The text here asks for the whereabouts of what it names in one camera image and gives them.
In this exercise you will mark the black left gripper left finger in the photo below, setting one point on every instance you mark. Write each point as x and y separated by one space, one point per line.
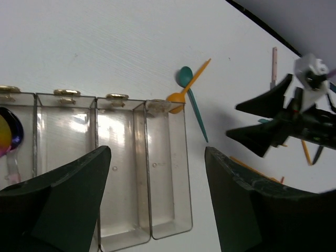
58 210

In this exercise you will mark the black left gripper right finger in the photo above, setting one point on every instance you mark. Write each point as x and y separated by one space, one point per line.
255 213

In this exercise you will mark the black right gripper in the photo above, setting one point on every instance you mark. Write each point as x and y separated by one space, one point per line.
313 125

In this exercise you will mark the orange plastic spoon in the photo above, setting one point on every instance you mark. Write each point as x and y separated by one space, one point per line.
179 97

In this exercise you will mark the teal plastic spoon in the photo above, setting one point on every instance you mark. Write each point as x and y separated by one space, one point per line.
184 77

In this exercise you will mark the iridescent metal spoon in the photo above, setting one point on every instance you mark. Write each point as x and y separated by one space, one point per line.
12 136

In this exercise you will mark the teal plastic knife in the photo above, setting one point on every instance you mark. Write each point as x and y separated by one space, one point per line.
264 120

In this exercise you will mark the orange plastic knife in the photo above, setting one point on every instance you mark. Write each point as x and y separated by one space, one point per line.
306 152

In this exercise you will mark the orange chopstick lower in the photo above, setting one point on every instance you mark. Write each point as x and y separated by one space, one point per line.
252 169

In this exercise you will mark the black plastic knife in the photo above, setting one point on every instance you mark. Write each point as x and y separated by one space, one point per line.
317 155

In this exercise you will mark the pink handled metal knife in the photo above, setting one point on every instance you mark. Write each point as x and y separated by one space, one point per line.
273 68

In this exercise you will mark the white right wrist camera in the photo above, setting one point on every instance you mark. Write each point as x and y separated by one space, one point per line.
311 72

